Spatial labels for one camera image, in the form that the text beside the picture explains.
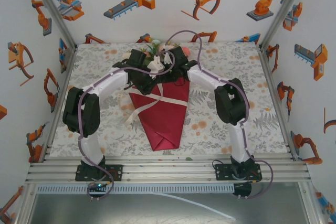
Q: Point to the fake pink rose stem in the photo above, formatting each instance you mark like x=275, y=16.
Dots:
x=186, y=50

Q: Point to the cream ribbon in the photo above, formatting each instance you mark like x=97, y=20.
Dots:
x=170, y=100

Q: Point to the fake coral rose stem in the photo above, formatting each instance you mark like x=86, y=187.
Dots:
x=147, y=53

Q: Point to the fake mint flower stem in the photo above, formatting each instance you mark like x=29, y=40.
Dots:
x=155, y=42

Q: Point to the dark red wrapping paper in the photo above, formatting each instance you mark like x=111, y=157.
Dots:
x=162, y=119

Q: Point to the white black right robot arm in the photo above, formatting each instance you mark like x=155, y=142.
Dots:
x=204, y=79

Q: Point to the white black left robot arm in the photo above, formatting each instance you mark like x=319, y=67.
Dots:
x=110, y=82

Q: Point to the floral print tablecloth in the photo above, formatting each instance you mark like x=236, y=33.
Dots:
x=210, y=134

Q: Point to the small green leaf scrap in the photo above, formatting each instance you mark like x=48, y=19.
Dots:
x=188, y=158

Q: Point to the black controller board green light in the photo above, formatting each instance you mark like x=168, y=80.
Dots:
x=98, y=187

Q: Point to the white plastic tube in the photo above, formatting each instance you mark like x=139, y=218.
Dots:
x=199, y=204

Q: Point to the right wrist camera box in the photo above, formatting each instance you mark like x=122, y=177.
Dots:
x=166, y=56

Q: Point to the aluminium side rail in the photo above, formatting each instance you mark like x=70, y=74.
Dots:
x=265, y=64
x=65, y=74

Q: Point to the aluminium table rail frame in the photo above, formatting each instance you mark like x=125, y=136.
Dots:
x=168, y=171

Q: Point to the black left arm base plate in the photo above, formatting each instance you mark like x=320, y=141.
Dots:
x=115, y=172

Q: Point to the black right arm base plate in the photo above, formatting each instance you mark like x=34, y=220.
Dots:
x=223, y=172

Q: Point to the aluminium frame post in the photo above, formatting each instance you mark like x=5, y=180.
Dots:
x=53, y=10
x=284, y=7

